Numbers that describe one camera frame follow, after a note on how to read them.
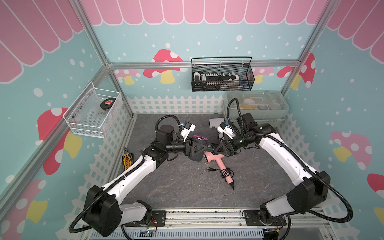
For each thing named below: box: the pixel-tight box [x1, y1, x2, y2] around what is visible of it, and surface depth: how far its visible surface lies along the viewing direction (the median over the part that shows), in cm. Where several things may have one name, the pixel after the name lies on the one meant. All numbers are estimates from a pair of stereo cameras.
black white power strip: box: [193, 71, 238, 89], surface depth 89 cm
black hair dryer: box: [188, 135, 208, 162], surface depth 68 cm
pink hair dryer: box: [204, 151, 234, 190], surface depth 91 cm
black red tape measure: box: [100, 97, 117, 111], surface depth 80 cm
